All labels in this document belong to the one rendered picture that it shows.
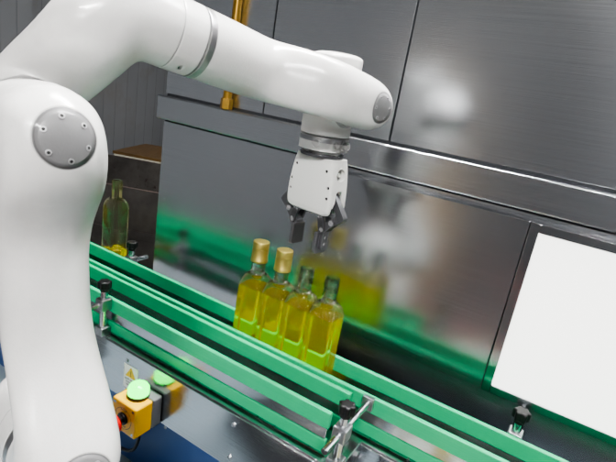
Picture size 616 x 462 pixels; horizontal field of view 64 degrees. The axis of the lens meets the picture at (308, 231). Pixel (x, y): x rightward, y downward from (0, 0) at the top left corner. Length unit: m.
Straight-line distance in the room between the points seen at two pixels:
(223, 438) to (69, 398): 0.45
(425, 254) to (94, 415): 0.64
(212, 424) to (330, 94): 0.67
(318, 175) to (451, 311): 0.38
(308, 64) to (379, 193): 0.38
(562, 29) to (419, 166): 0.32
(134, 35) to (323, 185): 0.38
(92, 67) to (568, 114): 0.73
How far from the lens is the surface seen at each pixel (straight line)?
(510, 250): 0.95
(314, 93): 0.70
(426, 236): 0.98
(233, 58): 0.67
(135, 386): 1.09
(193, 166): 1.32
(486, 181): 0.95
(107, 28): 0.60
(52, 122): 0.51
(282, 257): 0.97
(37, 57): 0.64
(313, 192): 0.83
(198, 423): 1.07
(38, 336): 0.63
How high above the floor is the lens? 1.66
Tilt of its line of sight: 17 degrees down
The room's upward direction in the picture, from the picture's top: 10 degrees clockwise
